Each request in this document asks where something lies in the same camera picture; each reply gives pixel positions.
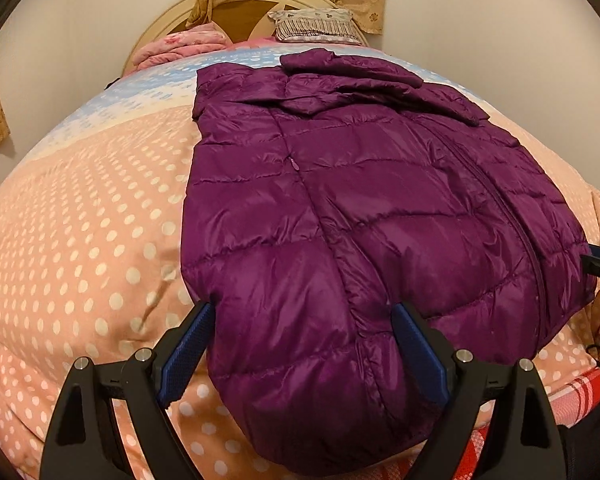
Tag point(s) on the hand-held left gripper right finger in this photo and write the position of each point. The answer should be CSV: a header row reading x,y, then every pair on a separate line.
x,y
417,355

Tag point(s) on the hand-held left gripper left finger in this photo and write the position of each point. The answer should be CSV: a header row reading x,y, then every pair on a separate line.
x,y
187,355

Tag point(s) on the purple puffer jacket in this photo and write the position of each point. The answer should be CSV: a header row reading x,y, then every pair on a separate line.
x,y
330,210

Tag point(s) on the polka dot bedspread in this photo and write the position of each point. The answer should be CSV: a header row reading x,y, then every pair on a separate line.
x,y
80,235

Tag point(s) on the pink folded blanket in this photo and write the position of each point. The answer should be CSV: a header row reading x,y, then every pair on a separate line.
x,y
185,42

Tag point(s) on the cream round headboard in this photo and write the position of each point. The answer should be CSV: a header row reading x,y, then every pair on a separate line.
x,y
180,15

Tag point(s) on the striped patterned pillow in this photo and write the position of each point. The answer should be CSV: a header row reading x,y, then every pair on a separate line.
x,y
312,25

